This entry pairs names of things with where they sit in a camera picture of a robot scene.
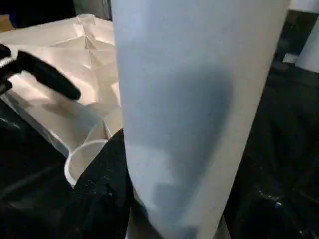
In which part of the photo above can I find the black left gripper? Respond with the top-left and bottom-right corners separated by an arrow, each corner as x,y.
0,43 -> 82,101

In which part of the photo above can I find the black mat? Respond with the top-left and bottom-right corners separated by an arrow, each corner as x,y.
0,9 -> 319,239

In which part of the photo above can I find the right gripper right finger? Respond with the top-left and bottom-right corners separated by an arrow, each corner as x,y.
218,153 -> 305,239

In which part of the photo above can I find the white plastic table leg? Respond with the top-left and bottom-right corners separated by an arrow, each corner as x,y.
110,0 -> 292,239
297,24 -> 319,71

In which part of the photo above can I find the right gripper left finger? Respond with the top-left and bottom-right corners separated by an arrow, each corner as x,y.
56,127 -> 133,239

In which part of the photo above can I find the white plastic table top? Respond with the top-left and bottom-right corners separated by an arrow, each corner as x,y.
0,13 -> 123,188

